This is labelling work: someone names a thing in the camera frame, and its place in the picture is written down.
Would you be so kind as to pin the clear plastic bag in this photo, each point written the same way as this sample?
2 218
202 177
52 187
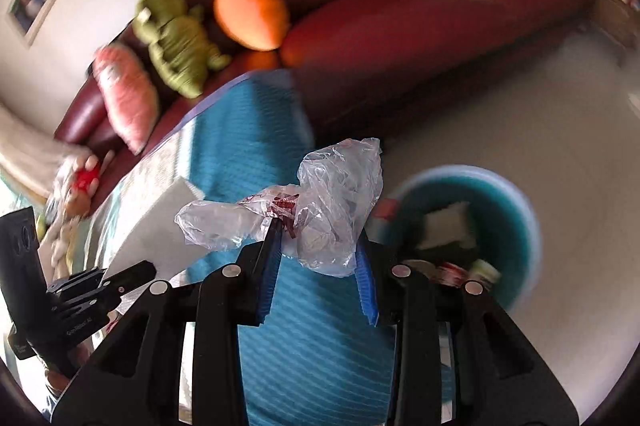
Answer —
330 191

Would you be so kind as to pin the green dinosaur plush toy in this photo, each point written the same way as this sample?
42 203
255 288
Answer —
175 41

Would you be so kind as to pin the white printed tablecloth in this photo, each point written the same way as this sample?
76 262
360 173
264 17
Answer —
150 166

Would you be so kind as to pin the white paper sheet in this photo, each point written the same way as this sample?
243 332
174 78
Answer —
155 226

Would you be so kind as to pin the plush doll with red clothes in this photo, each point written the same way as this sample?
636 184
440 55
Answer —
85 181

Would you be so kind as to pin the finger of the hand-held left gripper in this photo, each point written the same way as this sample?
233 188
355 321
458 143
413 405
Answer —
130 276

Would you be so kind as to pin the blue patterned cloth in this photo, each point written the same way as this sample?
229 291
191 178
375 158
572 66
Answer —
310 356

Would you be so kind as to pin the white supplement bottle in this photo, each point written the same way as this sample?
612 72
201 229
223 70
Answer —
485 273

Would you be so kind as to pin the framed picture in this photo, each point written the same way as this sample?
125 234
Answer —
32 3

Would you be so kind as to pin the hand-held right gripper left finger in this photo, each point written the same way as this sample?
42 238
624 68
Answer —
267 276

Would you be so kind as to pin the white rabbit plush toy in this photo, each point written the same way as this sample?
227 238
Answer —
60 246

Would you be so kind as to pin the teal plastic bucket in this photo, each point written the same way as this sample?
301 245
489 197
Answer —
505 226

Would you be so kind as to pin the person's left hand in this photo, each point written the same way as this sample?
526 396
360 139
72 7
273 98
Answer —
57 381

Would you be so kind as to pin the cream blanket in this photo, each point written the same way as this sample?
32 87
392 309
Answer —
30 156

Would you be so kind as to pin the pink plush toy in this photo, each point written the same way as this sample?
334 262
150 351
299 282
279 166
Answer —
127 96

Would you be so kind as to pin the red drink can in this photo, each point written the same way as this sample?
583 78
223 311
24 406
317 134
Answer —
450 275

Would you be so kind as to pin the red leather sofa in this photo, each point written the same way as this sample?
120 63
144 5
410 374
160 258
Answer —
400 31

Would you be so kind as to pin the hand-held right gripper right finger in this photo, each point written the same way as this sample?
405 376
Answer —
367 291

